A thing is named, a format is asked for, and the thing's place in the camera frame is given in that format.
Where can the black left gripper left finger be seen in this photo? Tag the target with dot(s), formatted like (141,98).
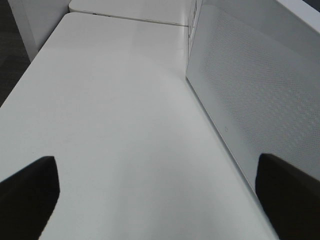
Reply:
(28,199)

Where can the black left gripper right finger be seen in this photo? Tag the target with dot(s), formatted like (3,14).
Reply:
(289,197)

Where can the white microwave door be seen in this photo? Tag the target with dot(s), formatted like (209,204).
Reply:
(255,67)

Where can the white microwave oven body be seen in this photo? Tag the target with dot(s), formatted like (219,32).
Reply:
(192,22)

